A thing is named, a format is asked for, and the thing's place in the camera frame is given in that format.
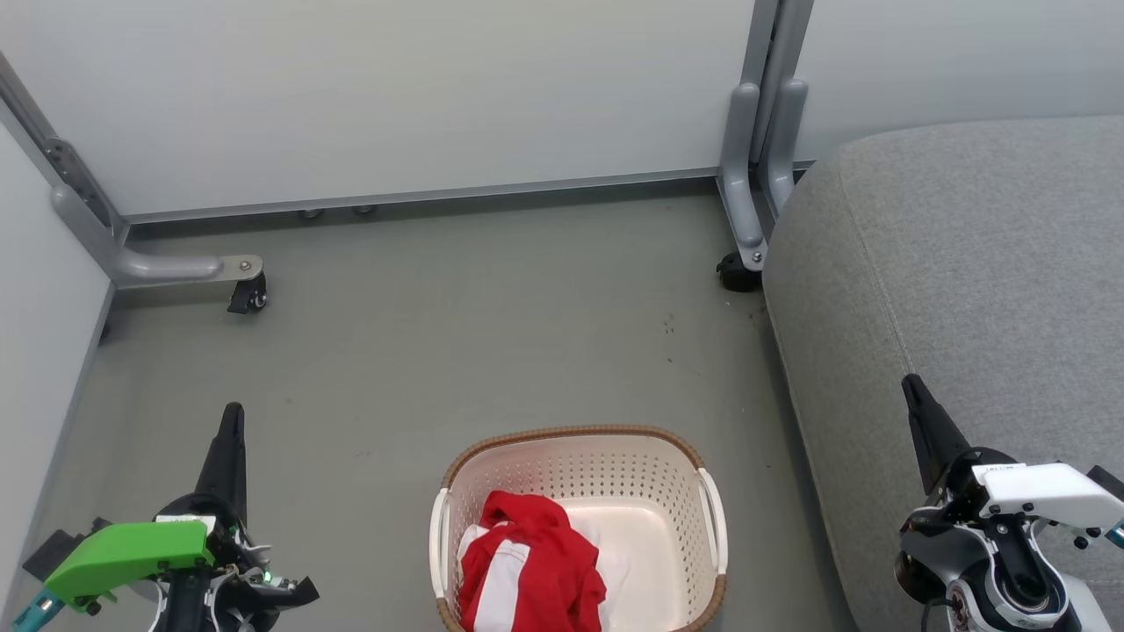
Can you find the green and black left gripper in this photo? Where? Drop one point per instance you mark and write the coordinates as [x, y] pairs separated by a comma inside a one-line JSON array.
[[132, 553]]

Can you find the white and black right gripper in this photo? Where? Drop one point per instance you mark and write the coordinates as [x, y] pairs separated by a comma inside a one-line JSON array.
[[1045, 491]]

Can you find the red garment with white cuff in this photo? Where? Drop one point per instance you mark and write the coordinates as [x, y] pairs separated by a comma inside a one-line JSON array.
[[544, 544]]

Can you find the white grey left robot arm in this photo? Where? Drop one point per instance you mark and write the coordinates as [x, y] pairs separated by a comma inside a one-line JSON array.
[[189, 607]]

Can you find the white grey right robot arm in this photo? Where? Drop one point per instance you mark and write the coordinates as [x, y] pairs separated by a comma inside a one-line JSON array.
[[1010, 597]]

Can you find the grey fabric sofa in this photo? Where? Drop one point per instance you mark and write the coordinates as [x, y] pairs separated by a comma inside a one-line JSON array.
[[966, 263]]

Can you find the black caster wheel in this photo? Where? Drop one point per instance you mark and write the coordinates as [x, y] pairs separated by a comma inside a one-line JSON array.
[[736, 274], [248, 297]]

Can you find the white perforated laundry basket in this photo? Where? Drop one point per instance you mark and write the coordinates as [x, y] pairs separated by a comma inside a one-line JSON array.
[[650, 491]]

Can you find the grey upright partition leg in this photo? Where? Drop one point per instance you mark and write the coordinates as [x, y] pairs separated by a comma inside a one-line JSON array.
[[742, 175], [784, 140]]

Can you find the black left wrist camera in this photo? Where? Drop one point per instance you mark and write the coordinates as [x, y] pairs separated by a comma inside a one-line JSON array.
[[57, 549]]

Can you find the grey partition leg with bracket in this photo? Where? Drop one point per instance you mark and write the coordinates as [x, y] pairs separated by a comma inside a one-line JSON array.
[[158, 263]]

